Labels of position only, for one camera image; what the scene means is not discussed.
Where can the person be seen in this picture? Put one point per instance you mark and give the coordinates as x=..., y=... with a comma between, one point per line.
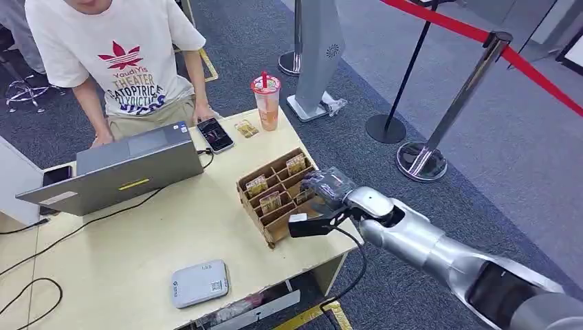
x=123, y=32

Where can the black phone on cabinet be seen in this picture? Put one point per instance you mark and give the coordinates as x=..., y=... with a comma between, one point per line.
x=57, y=175

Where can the yellow floor tape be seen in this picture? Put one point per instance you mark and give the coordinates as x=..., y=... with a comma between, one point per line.
x=314, y=315

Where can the yellow framed board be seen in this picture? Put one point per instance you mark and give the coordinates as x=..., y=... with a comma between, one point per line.
x=209, y=68

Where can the black framed sign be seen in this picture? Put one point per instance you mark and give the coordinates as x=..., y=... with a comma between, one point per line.
x=569, y=54

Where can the chrome chair base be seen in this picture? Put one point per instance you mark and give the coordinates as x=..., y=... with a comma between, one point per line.
x=27, y=91

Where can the clear plastic bag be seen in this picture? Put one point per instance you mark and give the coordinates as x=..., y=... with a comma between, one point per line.
x=335, y=104

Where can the person's left hand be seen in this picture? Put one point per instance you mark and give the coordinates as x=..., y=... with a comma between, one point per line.
x=203, y=114

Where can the grey kiosk pillar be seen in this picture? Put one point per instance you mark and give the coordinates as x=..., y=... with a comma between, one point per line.
x=319, y=54

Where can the grey metal bar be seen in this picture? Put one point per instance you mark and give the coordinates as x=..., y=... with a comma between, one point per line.
x=259, y=309

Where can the chrome stanchion post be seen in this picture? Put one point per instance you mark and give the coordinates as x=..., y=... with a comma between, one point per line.
x=460, y=98

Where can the red straw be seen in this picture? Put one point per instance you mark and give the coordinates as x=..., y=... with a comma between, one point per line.
x=264, y=78

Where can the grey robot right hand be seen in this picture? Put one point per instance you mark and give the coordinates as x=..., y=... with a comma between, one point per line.
x=330, y=186

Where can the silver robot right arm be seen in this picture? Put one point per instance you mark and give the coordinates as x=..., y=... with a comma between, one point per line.
x=410, y=232

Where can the red barrier belt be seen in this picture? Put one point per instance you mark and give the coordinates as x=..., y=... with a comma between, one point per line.
x=537, y=77

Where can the white cabinet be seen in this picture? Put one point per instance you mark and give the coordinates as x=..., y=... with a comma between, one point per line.
x=18, y=182

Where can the grey laptop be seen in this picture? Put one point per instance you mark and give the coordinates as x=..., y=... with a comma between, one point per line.
x=123, y=173

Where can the card with gold print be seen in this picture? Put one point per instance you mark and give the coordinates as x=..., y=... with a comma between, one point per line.
x=304, y=196
x=296, y=164
x=270, y=202
x=246, y=129
x=257, y=186

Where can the black stanchion post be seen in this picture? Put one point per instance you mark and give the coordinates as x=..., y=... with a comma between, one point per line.
x=401, y=91

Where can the person's right hand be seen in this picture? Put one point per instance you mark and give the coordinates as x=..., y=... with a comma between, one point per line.
x=102, y=141

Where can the black smartphone with case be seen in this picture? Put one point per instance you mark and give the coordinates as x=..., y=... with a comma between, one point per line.
x=215, y=135

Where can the grey card reader device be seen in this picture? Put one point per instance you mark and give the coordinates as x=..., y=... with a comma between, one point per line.
x=200, y=284

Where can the orange drink cup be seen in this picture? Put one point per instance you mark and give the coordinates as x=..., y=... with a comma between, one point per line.
x=267, y=109

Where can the wooden card box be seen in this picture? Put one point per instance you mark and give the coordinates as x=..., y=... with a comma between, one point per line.
x=278, y=227

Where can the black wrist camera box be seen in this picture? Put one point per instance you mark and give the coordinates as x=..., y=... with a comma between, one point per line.
x=309, y=225

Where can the chrome stanchion behind kiosk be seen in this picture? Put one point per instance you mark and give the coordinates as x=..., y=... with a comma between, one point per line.
x=291, y=61

